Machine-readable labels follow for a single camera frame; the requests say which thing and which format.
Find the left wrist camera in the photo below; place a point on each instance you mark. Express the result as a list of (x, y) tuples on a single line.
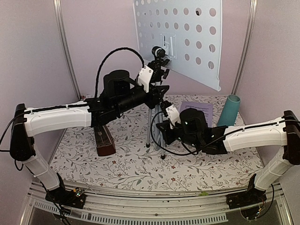
[(144, 78)]

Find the right aluminium frame post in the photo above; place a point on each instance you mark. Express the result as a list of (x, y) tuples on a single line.
[(247, 39)]

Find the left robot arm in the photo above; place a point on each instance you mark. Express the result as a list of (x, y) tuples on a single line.
[(120, 94)]

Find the teal cup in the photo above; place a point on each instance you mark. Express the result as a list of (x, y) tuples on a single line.
[(230, 111)]

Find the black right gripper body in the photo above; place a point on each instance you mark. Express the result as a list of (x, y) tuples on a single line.
[(169, 139)]

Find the light blue music stand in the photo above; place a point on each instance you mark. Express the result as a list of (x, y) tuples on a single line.
[(184, 36)]

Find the aluminium base frame rail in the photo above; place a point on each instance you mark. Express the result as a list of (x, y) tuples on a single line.
[(112, 206)]

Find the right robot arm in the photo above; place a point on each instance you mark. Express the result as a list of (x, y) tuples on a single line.
[(190, 128)]

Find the brown wooden metronome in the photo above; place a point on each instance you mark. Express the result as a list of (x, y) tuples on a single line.
[(104, 141)]

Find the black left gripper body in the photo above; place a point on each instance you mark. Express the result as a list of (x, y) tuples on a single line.
[(152, 102)]

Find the left aluminium frame post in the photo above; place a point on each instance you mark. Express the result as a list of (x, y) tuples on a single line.
[(65, 47)]

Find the aluminium frame post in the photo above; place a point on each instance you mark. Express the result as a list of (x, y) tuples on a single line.
[(247, 39), (65, 47)]

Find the floral patterned table mat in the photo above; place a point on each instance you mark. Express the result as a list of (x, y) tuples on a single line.
[(137, 167)]

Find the purple sheet music page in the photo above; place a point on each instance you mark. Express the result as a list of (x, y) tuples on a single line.
[(207, 108)]

